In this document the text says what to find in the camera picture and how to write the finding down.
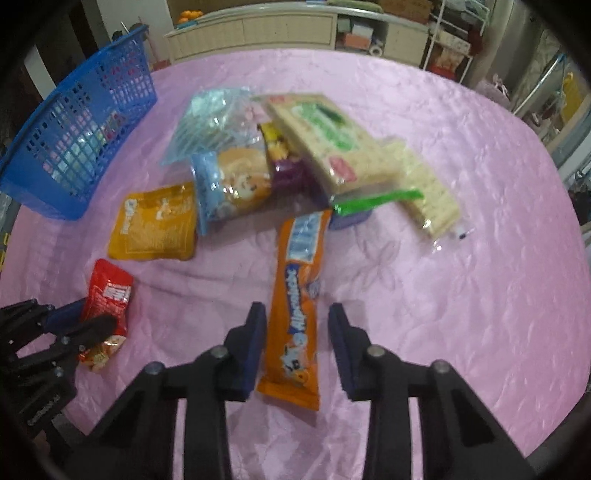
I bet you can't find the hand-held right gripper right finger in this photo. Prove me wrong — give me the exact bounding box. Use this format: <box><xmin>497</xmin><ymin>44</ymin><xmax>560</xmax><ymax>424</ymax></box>
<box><xmin>328</xmin><ymin>303</ymin><xmax>539</xmax><ymax>480</ymax></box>

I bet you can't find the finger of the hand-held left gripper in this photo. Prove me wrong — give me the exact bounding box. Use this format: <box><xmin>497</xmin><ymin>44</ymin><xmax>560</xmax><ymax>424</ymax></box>
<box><xmin>9</xmin><ymin>315</ymin><xmax>117</xmax><ymax>384</ymax></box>
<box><xmin>0</xmin><ymin>299</ymin><xmax>88</xmax><ymax>344</ymax></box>

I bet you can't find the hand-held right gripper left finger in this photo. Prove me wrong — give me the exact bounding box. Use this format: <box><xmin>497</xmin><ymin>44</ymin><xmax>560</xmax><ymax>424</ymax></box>
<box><xmin>60</xmin><ymin>302</ymin><xmax>267</xmax><ymax>480</ymax></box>

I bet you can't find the red snack packet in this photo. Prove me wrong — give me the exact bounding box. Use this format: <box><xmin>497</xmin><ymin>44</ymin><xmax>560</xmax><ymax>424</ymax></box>
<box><xmin>78</xmin><ymin>258</ymin><xmax>134</xmax><ymax>372</ymax></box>

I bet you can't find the long orange snack packet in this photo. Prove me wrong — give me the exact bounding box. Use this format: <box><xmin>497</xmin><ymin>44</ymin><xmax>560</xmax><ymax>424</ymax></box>
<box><xmin>256</xmin><ymin>210</ymin><xmax>333</xmax><ymax>412</ymax></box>

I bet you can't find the blue plastic mesh basket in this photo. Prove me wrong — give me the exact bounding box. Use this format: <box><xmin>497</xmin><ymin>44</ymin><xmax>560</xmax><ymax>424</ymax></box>
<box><xmin>0</xmin><ymin>25</ymin><xmax>158</xmax><ymax>221</ymax></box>

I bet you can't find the orange yellow snack packet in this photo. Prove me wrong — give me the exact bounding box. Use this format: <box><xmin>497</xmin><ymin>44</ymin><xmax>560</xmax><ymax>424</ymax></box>
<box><xmin>107</xmin><ymin>181</ymin><xmax>198</xmax><ymax>261</ymax></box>

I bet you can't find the cartoon print bread packet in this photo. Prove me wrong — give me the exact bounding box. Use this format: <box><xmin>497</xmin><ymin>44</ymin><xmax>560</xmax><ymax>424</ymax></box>
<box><xmin>191</xmin><ymin>143</ymin><xmax>273</xmax><ymax>236</ymax></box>

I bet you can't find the clear cracker packet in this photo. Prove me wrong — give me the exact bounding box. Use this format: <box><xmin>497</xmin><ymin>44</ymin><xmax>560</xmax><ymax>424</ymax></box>
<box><xmin>383</xmin><ymin>138</ymin><xmax>476</xmax><ymax>254</ymax></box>

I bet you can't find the large green label cracker package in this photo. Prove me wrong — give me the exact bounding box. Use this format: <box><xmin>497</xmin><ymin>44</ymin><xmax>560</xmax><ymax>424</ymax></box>
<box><xmin>263</xmin><ymin>93</ymin><xmax>402</xmax><ymax>206</ymax></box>

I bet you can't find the light blue clear snack packet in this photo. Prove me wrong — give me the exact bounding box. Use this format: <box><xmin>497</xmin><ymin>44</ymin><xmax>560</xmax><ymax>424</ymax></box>
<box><xmin>160</xmin><ymin>88</ymin><xmax>259</xmax><ymax>167</ymax></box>

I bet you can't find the pink quilted table cover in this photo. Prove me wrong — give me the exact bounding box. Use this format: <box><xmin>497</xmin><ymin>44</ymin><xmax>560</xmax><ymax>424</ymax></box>
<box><xmin>0</xmin><ymin>48</ymin><xmax>591</xmax><ymax>480</ymax></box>

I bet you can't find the small blue purple packet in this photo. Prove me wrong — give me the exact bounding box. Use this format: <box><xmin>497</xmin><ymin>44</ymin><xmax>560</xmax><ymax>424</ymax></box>
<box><xmin>329</xmin><ymin>210</ymin><xmax>374</xmax><ymax>230</ymax></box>

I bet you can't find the green foil snack packet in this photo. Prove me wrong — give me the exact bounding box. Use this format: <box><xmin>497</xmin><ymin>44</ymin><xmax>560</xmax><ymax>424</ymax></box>
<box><xmin>332</xmin><ymin>189</ymin><xmax>424</xmax><ymax>217</ymax></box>

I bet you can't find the purple snack packet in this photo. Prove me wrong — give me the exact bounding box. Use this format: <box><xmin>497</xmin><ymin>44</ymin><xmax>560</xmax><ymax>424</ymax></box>
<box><xmin>259</xmin><ymin>122</ymin><xmax>315</xmax><ymax>199</ymax></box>

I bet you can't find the cream low cabinet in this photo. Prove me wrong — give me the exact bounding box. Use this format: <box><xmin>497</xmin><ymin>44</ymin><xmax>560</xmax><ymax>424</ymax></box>
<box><xmin>164</xmin><ymin>4</ymin><xmax>430</xmax><ymax>70</ymax></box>

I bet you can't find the green folded cloth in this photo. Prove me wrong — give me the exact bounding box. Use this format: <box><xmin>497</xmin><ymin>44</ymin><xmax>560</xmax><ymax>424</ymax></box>
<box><xmin>332</xmin><ymin>0</ymin><xmax>384</xmax><ymax>14</ymax></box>

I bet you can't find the brown cardboard box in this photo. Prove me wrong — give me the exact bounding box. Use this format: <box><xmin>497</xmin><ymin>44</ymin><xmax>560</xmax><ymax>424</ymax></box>
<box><xmin>379</xmin><ymin>0</ymin><xmax>435</xmax><ymax>24</ymax></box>

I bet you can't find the white wire rack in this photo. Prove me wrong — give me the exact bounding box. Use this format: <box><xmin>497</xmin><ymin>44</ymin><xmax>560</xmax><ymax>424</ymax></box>
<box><xmin>422</xmin><ymin>0</ymin><xmax>490</xmax><ymax>84</ymax></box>

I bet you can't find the blue handled mop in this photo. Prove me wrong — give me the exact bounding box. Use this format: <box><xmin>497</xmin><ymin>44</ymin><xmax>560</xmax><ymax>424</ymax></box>
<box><xmin>512</xmin><ymin>53</ymin><xmax>568</xmax><ymax>116</ymax></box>

